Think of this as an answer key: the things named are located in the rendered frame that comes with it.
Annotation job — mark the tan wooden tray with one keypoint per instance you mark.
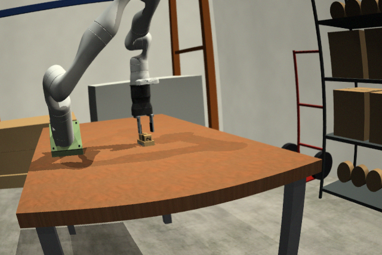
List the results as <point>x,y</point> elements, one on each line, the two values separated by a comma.
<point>150,143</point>

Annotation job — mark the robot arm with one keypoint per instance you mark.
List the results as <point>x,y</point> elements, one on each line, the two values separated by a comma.
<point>58,83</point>

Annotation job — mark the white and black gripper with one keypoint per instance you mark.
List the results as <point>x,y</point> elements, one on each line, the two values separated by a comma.
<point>140,95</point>

